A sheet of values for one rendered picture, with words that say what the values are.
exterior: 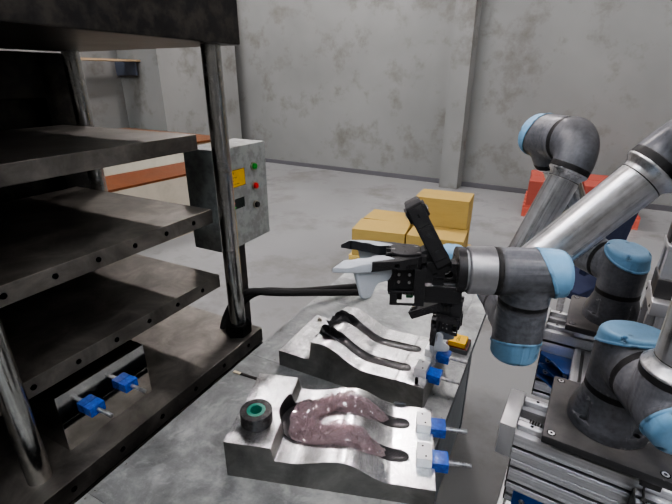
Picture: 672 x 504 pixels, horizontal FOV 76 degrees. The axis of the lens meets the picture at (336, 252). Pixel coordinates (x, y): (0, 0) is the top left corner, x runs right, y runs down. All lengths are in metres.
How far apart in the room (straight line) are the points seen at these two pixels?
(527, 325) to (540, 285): 0.07
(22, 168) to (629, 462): 1.40
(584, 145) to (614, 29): 6.11
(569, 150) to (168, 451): 1.27
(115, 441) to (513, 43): 6.97
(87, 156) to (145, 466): 0.80
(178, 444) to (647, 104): 6.88
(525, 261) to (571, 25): 6.72
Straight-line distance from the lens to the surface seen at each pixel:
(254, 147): 1.81
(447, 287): 0.68
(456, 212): 4.13
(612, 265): 1.43
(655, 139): 0.86
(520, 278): 0.68
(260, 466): 1.16
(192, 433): 1.35
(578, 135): 1.22
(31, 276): 1.22
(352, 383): 1.40
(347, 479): 1.12
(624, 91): 7.27
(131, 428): 1.44
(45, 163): 1.23
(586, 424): 1.06
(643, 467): 1.06
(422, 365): 1.34
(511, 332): 0.73
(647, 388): 0.88
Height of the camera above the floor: 1.71
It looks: 22 degrees down
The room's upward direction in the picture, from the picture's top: straight up
